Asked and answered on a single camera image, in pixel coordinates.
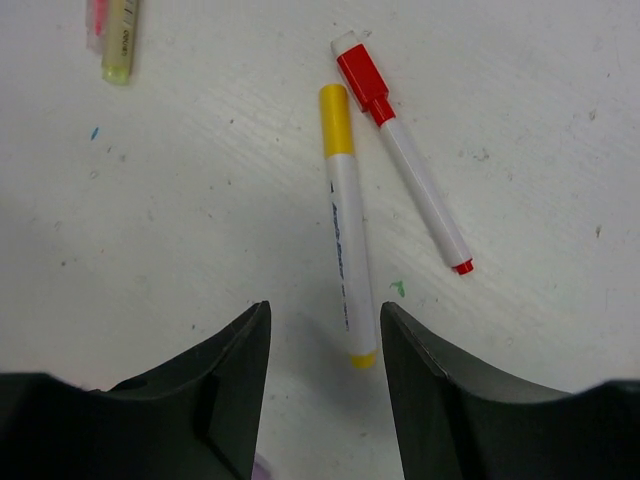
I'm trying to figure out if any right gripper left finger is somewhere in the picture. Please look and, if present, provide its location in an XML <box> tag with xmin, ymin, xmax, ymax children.
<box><xmin>1</xmin><ymin>302</ymin><xmax>271</xmax><ymax>479</ymax></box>

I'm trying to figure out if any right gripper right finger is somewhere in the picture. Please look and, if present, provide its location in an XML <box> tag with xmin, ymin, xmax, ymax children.
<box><xmin>380</xmin><ymin>302</ymin><xmax>639</xmax><ymax>479</ymax></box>

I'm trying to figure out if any yellow cap pen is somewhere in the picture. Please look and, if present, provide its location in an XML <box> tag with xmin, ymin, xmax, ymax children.
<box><xmin>319</xmin><ymin>84</ymin><xmax>378</xmax><ymax>369</ymax></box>

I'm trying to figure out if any red cap pen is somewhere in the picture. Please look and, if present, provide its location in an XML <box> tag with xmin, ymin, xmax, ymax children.
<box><xmin>331</xmin><ymin>31</ymin><xmax>474</xmax><ymax>276</ymax></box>

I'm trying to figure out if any yellow pink pen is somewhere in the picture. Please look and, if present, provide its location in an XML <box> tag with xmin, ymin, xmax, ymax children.
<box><xmin>85</xmin><ymin>0</ymin><xmax>141</xmax><ymax>86</ymax></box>

